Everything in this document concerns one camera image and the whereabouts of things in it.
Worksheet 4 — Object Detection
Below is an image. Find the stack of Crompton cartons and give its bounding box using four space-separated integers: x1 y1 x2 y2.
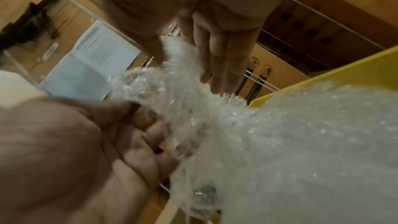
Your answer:
0 0 398 106

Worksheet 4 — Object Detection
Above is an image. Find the bubble wrap sheet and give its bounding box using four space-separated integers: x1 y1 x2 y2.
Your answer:
109 36 262 219

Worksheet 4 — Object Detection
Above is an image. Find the bubble wrap bundle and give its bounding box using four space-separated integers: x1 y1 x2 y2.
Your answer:
217 81 398 224

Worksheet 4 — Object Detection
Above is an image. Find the white paper document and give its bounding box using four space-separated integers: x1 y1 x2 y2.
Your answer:
40 19 143 102

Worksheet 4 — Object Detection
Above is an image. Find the yellow plastic bin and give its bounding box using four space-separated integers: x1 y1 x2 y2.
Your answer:
248 46 398 109

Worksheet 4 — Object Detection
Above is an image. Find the person's left hand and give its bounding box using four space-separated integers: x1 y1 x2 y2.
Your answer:
0 95 182 224

